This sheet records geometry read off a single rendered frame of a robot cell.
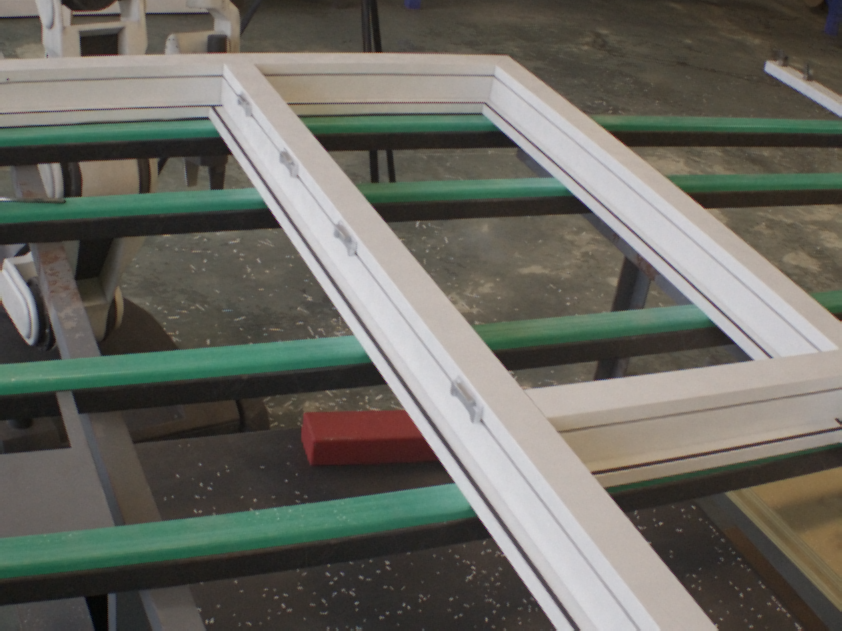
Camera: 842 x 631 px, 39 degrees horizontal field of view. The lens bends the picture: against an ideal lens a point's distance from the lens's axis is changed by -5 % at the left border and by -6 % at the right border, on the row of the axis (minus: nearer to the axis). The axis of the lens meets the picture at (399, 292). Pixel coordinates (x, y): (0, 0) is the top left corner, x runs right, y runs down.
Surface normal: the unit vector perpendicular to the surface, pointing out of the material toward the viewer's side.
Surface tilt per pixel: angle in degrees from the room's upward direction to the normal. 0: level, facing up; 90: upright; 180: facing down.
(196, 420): 45
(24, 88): 90
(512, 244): 0
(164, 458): 0
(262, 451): 0
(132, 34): 66
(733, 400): 90
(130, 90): 90
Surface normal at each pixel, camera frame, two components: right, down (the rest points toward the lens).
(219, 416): 0.48, -0.28
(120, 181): 0.56, 0.21
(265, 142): -0.92, 0.07
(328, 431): 0.15, -0.87
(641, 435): 0.38, 0.49
